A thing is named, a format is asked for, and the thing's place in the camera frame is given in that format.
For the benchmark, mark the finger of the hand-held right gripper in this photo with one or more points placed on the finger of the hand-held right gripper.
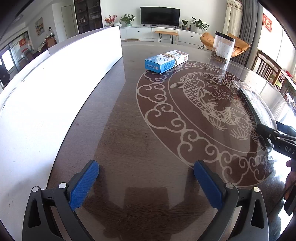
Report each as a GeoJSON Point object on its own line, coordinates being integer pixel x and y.
{"type": "Point", "coordinates": [264, 134]}
{"type": "Point", "coordinates": [286, 128]}

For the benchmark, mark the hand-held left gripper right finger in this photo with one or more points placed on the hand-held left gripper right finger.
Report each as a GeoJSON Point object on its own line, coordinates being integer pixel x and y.
{"type": "Point", "coordinates": [208, 183]}

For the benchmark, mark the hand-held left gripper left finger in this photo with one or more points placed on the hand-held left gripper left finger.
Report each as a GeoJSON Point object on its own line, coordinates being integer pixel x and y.
{"type": "Point", "coordinates": [84, 183]}

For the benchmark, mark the phone case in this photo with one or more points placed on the phone case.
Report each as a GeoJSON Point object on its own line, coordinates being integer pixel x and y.
{"type": "Point", "coordinates": [256, 106]}

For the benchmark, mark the person's right hand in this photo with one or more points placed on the person's right hand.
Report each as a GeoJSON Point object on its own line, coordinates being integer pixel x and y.
{"type": "Point", "coordinates": [291, 185]}

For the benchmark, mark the dark wooden chair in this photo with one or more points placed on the dark wooden chair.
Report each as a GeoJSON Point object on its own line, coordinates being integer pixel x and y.
{"type": "Point", "coordinates": [268, 67]}

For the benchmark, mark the clear plastic jar black lid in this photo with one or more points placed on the clear plastic jar black lid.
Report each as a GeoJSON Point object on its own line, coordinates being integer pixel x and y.
{"type": "Point", "coordinates": [223, 47]}

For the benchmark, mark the red paper window decoration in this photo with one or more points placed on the red paper window decoration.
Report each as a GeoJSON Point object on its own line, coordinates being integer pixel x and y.
{"type": "Point", "coordinates": [267, 22]}

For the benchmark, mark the orange lounge chair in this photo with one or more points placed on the orange lounge chair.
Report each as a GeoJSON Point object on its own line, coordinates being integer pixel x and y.
{"type": "Point", "coordinates": [207, 39]}

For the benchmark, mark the grey curtain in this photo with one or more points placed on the grey curtain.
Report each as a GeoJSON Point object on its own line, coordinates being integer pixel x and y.
{"type": "Point", "coordinates": [251, 23]}

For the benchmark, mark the white curtain with patterned top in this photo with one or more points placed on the white curtain with patterned top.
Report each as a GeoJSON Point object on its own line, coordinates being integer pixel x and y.
{"type": "Point", "coordinates": [232, 18]}

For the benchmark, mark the blue and white carton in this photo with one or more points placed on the blue and white carton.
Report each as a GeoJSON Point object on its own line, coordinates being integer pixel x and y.
{"type": "Point", "coordinates": [159, 63]}

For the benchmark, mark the large green potted plant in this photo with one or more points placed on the large green potted plant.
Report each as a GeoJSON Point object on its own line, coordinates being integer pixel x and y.
{"type": "Point", "coordinates": [200, 23]}

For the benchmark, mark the small green potted plant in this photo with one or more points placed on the small green potted plant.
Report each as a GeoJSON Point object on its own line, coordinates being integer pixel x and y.
{"type": "Point", "coordinates": [184, 23]}

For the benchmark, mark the wooden bench with hairpin legs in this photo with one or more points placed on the wooden bench with hairpin legs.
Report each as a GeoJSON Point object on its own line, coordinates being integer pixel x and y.
{"type": "Point", "coordinates": [166, 33]}

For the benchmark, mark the black television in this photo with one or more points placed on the black television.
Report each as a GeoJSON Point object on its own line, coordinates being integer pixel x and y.
{"type": "Point", "coordinates": [159, 16]}

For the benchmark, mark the white television cabinet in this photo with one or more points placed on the white television cabinet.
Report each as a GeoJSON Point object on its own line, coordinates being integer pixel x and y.
{"type": "Point", "coordinates": [138, 32]}

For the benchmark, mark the round white vase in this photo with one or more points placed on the round white vase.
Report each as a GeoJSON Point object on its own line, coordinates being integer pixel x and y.
{"type": "Point", "coordinates": [118, 24]}

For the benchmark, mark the red flowers in vase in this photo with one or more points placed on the red flowers in vase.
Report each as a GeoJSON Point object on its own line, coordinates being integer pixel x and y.
{"type": "Point", "coordinates": [110, 19]}

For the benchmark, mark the dark glass display cabinet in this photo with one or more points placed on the dark glass display cabinet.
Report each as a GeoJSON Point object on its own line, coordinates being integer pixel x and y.
{"type": "Point", "coordinates": [87, 16]}

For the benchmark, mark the leafy plant in glass vase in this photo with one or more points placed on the leafy plant in glass vase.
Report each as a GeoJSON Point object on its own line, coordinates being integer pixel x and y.
{"type": "Point", "coordinates": [127, 19]}

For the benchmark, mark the framed wall painting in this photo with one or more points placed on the framed wall painting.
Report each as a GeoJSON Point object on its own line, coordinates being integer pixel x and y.
{"type": "Point", "coordinates": [39, 25]}

